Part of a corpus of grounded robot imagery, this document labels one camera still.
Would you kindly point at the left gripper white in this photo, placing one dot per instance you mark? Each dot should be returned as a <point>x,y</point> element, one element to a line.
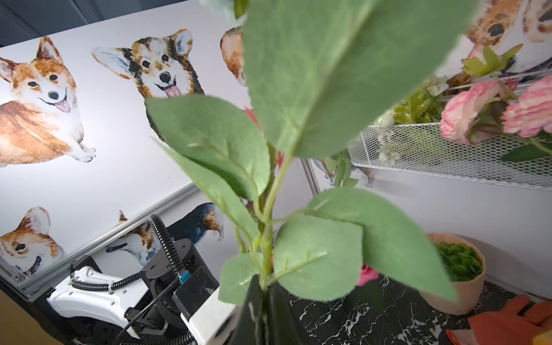
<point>215,321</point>

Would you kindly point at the magenta pink rose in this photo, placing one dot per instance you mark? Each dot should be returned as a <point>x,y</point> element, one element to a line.
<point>368,274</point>

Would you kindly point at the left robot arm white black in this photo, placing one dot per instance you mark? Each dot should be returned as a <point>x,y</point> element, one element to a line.
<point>173,297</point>

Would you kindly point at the terracotta pot green plant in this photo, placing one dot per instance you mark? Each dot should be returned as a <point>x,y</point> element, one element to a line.
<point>466,268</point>

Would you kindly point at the red rubber glove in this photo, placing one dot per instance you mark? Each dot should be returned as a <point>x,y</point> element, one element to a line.
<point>518,322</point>

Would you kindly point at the tall blue pink bouquet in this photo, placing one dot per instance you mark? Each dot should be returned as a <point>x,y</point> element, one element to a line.
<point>318,73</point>

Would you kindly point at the green fern in basket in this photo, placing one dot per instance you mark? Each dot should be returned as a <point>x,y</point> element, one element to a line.
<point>425,105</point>

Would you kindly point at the orange rose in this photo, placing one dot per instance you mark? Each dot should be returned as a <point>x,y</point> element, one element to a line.
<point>544,338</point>

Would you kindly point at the white wire mesh basket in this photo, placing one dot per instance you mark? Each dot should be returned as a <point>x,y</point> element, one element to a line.
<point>480,138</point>

